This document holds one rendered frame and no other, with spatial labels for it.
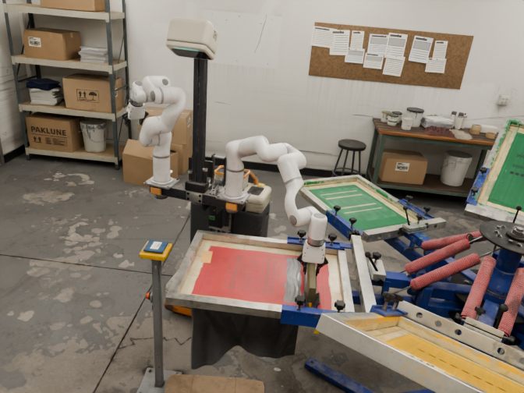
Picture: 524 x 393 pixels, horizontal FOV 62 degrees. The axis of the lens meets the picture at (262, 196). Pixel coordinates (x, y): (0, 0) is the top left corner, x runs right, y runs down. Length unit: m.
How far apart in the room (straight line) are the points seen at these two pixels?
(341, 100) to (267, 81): 0.95
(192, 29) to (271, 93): 3.57
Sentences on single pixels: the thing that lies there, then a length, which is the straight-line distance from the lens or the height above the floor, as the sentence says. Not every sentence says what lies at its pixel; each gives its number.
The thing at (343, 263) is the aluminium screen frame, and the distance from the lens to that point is 2.21.
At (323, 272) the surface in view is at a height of 0.96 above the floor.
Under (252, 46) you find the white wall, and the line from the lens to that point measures 5.58.
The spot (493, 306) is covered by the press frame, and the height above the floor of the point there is 1.02.
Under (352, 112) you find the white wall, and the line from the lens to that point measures 5.70.
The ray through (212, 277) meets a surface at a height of 0.96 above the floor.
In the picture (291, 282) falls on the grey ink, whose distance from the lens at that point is 2.06.
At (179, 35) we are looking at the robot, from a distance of 2.15.
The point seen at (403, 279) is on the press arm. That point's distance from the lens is 2.10.
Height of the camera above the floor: 2.15
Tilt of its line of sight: 25 degrees down
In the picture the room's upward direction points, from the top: 5 degrees clockwise
